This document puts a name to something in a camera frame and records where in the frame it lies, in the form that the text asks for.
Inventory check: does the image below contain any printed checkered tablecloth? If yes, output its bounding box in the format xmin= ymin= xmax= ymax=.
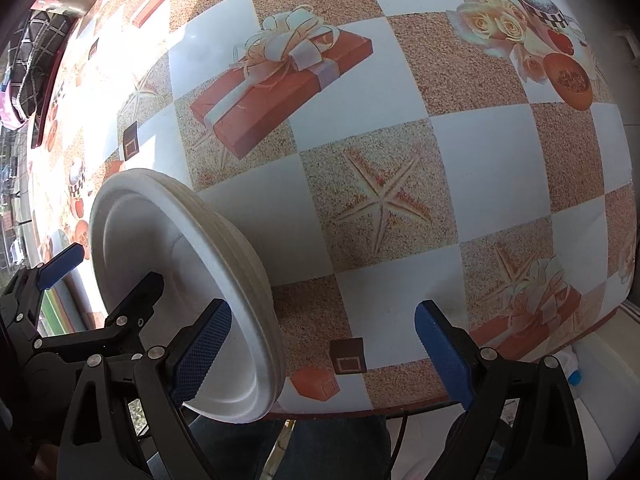
xmin=27 ymin=0 xmax=636 ymax=418

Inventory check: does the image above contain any black cable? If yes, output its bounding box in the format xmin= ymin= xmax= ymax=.
xmin=387 ymin=410 xmax=416 ymax=480

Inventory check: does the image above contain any white bowl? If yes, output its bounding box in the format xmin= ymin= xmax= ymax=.
xmin=89 ymin=170 xmax=281 ymax=422
xmin=145 ymin=167 xmax=287 ymax=411
xmin=130 ymin=168 xmax=283 ymax=418

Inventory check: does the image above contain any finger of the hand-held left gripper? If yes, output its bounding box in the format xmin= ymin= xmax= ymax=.
xmin=0 ymin=242 xmax=85 ymax=321
xmin=100 ymin=272 xmax=166 ymax=356

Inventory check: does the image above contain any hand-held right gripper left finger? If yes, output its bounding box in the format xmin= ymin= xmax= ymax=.
xmin=56 ymin=298 xmax=233 ymax=480

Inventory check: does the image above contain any checked dark cloth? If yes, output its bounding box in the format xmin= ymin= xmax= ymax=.
xmin=2 ymin=10 xmax=76 ymax=123

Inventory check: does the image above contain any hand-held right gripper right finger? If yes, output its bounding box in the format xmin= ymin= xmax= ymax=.
xmin=414 ymin=300 xmax=588 ymax=480

